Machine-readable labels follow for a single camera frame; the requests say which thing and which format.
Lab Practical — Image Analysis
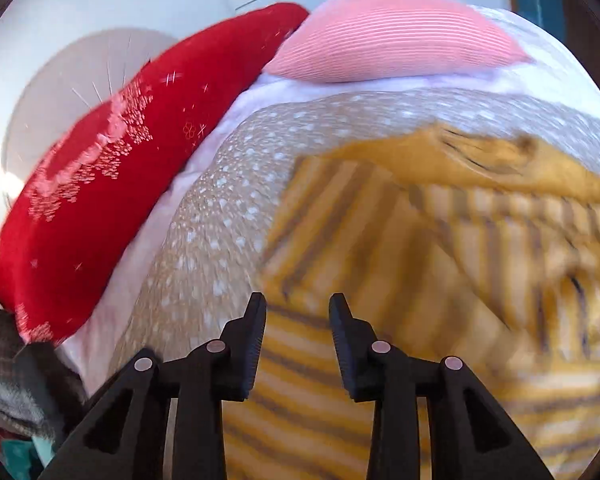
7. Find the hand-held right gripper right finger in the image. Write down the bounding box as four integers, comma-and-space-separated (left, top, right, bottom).
328, 292, 556, 480

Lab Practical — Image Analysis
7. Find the white bed sheet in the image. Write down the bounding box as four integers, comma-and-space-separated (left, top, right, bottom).
55, 5, 600, 401

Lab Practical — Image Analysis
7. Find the round grey wall panel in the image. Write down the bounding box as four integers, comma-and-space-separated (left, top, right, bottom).
0, 27, 181, 181

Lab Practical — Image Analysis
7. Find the pink ribbed cloth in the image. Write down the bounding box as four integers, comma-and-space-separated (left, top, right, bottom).
267, 0, 536, 84

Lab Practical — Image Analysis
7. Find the beige dotted blanket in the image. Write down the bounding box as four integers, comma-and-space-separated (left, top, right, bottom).
107, 87, 600, 396

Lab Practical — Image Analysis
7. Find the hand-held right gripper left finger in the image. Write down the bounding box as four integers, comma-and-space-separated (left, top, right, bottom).
37, 292, 268, 480

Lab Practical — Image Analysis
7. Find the red floral cloth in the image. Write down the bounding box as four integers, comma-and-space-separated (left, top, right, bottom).
0, 2, 311, 346

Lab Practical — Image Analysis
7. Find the yellow striped small garment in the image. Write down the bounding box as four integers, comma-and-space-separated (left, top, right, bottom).
222, 127, 600, 480

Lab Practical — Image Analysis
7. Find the grey checked cloth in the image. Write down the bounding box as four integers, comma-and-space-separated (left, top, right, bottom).
0, 297, 88, 448

